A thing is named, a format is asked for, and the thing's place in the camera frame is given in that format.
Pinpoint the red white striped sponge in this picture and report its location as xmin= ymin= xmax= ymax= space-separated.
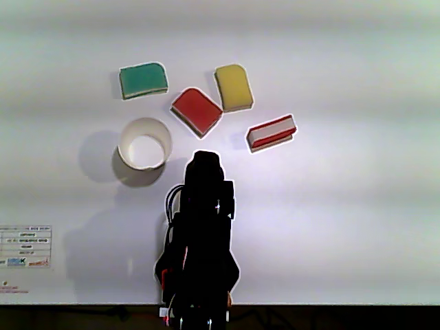
xmin=245 ymin=114 xmax=298 ymax=154

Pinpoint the white paper cup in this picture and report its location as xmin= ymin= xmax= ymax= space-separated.
xmin=116 ymin=117 xmax=173 ymax=172

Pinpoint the yellow sponge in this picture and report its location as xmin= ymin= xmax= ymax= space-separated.
xmin=213 ymin=63 xmax=255 ymax=113

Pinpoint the green sponge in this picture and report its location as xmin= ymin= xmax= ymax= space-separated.
xmin=118 ymin=61 xmax=170 ymax=101

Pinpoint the printed label sheet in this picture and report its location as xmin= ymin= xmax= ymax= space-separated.
xmin=0 ymin=225 xmax=53 ymax=269

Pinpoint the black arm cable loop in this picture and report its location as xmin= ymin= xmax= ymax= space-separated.
xmin=164 ymin=184 xmax=185 ymax=228

